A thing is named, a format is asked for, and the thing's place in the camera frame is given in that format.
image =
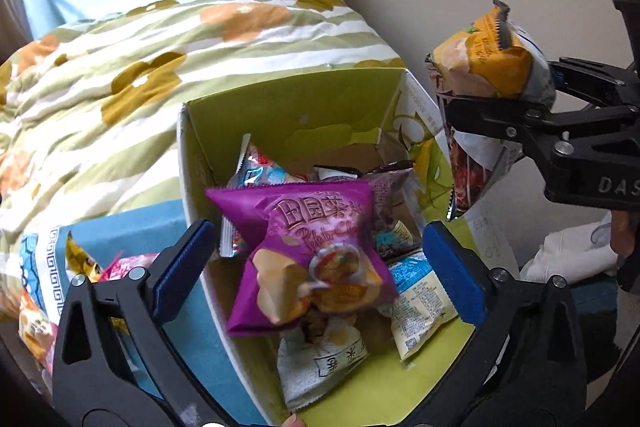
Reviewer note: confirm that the pink snack packet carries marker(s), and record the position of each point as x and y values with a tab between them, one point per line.
125	264

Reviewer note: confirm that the brown curtain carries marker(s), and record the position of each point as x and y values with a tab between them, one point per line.
12	7

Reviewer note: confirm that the yellow snack packet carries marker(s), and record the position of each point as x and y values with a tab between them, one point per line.
80	254

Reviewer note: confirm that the person's left hand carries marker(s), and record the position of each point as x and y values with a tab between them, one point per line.
295	422

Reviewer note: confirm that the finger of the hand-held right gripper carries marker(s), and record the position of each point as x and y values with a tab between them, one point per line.
595	79
500	117

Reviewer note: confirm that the floral striped blanket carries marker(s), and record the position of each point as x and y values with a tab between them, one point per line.
125	97

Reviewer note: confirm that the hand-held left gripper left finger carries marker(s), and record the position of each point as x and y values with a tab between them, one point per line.
182	267

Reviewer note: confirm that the person's right hand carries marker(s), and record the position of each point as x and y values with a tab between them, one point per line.
624	232

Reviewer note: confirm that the pile of snack packets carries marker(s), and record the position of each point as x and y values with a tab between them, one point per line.
420	307

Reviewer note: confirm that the teal patterned tablecloth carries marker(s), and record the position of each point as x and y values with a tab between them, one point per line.
210	357

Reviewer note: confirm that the orange white snack packet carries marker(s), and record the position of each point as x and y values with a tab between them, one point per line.
472	172

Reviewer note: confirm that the green cardboard box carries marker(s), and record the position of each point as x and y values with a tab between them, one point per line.
450	382

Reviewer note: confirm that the purple potato chips bag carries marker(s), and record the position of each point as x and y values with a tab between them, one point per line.
310	227

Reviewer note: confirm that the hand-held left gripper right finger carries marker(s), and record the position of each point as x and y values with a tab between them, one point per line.
452	272

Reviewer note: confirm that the pale white cloth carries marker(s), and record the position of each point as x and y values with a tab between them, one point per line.
565	252

